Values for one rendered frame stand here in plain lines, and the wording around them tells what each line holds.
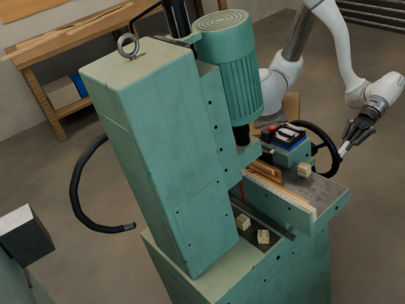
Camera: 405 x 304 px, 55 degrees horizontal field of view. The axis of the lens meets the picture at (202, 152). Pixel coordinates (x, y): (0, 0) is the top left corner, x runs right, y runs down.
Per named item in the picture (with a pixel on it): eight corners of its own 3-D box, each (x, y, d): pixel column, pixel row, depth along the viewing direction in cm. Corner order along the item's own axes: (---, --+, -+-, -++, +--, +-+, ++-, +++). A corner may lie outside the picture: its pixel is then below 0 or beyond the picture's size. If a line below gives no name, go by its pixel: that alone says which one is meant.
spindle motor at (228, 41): (275, 107, 125) (264, 11, 106) (237, 134, 117) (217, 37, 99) (237, 93, 137) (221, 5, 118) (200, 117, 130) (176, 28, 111)
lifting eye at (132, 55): (144, 54, 97) (136, 29, 93) (124, 64, 94) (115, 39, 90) (141, 53, 98) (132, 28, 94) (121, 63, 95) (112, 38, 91)
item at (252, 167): (284, 189, 136) (282, 180, 134) (279, 193, 135) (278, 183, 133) (239, 164, 152) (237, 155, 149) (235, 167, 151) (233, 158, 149)
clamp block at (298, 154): (312, 156, 151) (311, 137, 146) (290, 175, 146) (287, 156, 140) (283, 143, 162) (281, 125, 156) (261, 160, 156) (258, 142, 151)
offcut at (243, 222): (251, 224, 140) (249, 217, 138) (243, 231, 138) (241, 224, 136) (243, 219, 143) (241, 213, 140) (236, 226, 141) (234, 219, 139)
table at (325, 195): (366, 186, 137) (366, 173, 134) (311, 239, 125) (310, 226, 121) (245, 131, 179) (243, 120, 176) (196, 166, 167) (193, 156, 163)
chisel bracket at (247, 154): (263, 157, 139) (260, 139, 134) (235, 178, 133) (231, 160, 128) (249, 150, 144) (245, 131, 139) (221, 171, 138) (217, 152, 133)
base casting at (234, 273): (329, 215, 147) (328, 198, 142) (219, 321, 123) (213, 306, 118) (246, 169, 178) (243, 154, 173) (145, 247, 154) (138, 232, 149)
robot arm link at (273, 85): (247, 113, 212) (238, 79, 199) (264, 95, 221) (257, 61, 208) (273, 118, 202) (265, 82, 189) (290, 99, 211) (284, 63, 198)
